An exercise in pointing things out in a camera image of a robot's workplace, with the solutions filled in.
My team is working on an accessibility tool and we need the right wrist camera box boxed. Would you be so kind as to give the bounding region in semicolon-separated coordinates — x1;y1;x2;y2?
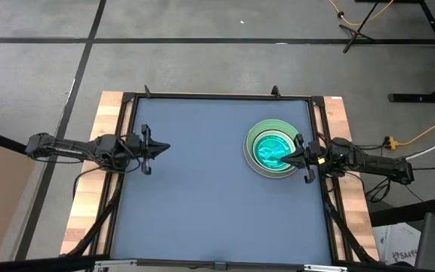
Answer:
307;140;328;164

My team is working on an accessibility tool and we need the clear green plastic plate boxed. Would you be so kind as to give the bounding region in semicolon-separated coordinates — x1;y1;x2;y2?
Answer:
255;133;297;169
254;133;297;170

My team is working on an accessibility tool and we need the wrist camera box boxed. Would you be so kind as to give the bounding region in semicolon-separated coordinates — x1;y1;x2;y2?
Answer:
125;131;143;152
307;140;328;164

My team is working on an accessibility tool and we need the yellow cable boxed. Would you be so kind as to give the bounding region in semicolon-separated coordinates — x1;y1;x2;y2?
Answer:
327;0;395;27

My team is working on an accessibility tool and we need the black aluminium table frame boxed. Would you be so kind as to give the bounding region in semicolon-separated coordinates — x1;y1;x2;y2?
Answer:
60;85;379;272

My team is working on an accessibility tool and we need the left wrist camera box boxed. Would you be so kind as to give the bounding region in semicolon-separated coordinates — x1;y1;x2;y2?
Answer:
125;131;143;152

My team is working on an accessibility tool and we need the white printed cardboard box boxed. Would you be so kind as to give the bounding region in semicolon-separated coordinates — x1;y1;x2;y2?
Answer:
372;222;422;267

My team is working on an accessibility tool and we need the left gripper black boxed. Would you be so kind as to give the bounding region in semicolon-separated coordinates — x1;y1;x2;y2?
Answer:
126;124;171;175

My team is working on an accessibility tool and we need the black tripod stand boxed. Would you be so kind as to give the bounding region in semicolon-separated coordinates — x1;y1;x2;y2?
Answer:
338;0;381;54

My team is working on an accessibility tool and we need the black desk leg frame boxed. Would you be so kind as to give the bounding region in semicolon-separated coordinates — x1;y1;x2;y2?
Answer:
355;0;435;104

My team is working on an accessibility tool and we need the white cable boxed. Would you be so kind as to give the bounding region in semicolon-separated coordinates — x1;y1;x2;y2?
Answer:
405;131;435;162

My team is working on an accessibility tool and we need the large grey plastic plate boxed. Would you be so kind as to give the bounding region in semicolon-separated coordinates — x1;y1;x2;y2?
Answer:
242;122;304;180

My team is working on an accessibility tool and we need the yellow extension cord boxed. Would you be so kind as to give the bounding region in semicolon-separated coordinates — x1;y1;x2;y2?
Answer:
383;110;435;149

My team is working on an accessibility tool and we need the clear blue plastic plate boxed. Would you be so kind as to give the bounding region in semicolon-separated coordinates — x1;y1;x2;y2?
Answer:
255;133;297;169

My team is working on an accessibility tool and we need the large opaque green plate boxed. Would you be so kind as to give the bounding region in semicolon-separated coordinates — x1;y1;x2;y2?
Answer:
245;119;301;175

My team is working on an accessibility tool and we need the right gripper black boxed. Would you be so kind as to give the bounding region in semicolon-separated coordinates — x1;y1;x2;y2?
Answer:
280;133;324;184

